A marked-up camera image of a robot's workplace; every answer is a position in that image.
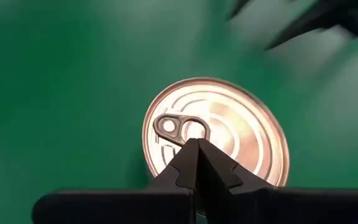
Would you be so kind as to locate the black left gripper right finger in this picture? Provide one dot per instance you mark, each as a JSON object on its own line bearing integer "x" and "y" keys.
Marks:
{"x": 275, "y": 205}

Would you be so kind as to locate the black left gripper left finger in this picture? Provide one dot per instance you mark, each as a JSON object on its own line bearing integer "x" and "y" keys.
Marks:
{"x": 120, "y": 205}

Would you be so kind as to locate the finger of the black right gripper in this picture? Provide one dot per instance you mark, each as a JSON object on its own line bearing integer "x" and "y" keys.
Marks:
{"x": 303, "y": 28}
{"x": 239, "y": 7}

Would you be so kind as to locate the blue label salmon can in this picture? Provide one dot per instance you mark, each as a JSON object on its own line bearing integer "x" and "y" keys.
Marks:
{"x": 235, "y": 124}

